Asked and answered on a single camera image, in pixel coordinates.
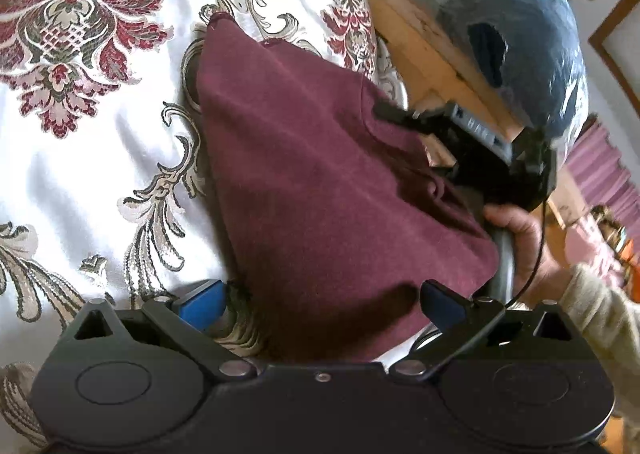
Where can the purple curtain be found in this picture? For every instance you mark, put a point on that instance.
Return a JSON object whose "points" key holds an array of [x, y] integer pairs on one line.
{"points": [[597, 174]]}

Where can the wooden bed frame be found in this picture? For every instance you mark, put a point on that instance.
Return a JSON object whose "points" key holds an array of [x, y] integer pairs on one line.
{"points": [[425, 49]]}

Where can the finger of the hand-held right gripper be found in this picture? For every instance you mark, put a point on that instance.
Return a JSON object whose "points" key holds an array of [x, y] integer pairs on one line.
{"points": [[395, 113]]}

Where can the wooden framed panel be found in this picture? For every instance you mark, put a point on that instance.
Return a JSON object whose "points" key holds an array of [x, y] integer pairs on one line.
{"points": [[617, 44]]}

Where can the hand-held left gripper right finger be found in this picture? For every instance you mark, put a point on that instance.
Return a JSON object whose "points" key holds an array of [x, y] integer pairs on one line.
{"points": [[442, 304]]}

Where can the maroon cloth garment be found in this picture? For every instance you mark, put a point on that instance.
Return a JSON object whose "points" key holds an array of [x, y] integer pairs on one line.
{"points": [[320, 204]]}

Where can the white floral printed bedspread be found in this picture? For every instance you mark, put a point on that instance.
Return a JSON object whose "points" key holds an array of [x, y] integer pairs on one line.
{"points": [[100, 134]]}

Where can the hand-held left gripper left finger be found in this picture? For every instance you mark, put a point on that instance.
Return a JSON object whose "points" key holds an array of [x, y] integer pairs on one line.
{"points": [[202, 305]]}

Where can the person's right hand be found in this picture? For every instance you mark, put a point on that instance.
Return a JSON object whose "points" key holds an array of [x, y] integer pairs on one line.
{"points": [[535, 249]]}

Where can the clear plastic bag of clothes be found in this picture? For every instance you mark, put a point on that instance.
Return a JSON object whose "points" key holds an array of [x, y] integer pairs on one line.
{"points": [[510, 29]]}

